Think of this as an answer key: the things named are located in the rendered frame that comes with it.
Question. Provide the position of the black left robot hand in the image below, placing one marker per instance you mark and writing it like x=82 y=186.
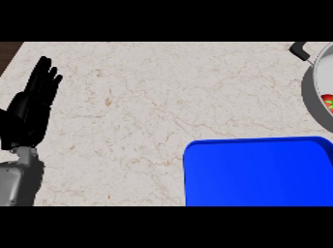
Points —
x=29 y=106

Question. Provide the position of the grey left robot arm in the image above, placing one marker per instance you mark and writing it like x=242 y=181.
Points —
x=7 y=180

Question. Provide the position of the red tomato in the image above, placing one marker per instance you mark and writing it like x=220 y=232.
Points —
x=332 y=103

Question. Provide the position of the blue plastic tray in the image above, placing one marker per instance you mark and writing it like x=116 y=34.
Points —
x=264 y=174

